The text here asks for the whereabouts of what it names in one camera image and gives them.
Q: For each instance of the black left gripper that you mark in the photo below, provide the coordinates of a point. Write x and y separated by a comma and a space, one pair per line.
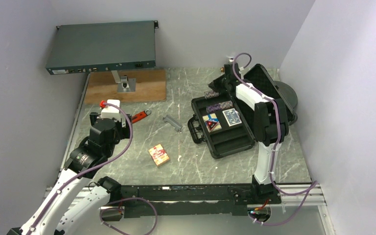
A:
124, 131

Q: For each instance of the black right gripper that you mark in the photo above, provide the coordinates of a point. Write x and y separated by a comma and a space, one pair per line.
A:
215, 85

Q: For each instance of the blue 10 chip stack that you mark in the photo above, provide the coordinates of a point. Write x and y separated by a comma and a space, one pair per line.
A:
225, 105

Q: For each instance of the purple 500 chip stack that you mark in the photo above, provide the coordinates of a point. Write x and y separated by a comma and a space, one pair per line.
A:
213, 108

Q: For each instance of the blue playing card deck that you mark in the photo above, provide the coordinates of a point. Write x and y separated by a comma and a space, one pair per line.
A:
232, 117

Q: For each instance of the black poker set case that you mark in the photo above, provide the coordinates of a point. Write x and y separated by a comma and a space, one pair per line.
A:
223, 142

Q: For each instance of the red triangular dealer button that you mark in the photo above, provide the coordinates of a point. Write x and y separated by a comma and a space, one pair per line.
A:
212, 125

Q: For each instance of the red playing card deck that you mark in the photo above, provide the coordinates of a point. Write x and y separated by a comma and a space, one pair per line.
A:
159, 155

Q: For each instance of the multicolour chip stack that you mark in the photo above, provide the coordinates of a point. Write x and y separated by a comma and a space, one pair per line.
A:
211, 94

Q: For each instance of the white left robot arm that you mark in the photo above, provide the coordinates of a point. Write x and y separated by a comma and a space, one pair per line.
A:
56, 215

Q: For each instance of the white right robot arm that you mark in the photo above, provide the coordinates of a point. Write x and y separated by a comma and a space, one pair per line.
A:
266, 112

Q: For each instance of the blue texas holdem booklet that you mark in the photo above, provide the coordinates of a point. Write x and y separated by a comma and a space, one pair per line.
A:
211, 116

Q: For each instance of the brown bottle with cap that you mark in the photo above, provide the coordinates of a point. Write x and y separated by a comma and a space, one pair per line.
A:
222, 68

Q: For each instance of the grey metal stand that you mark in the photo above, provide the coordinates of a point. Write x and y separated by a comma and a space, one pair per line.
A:
124, 83

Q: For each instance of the dark grey round disc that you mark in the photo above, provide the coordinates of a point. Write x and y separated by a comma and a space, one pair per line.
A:
288, 92

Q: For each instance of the brown wooden board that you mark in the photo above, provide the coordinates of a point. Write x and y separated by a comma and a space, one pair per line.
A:
150, 86

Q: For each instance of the dark green rack server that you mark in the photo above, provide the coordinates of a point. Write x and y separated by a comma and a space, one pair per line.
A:
95, 47

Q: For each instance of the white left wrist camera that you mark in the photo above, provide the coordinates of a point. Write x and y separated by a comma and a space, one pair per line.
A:
110, 109

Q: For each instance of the red handled adjustable wrench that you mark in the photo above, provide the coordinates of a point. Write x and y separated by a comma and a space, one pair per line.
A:
141, 115

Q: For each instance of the grey plastic bracket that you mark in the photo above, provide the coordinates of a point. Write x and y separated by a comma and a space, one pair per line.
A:
177, 126

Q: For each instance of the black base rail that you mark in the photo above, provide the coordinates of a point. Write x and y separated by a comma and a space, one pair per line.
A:
134, 201

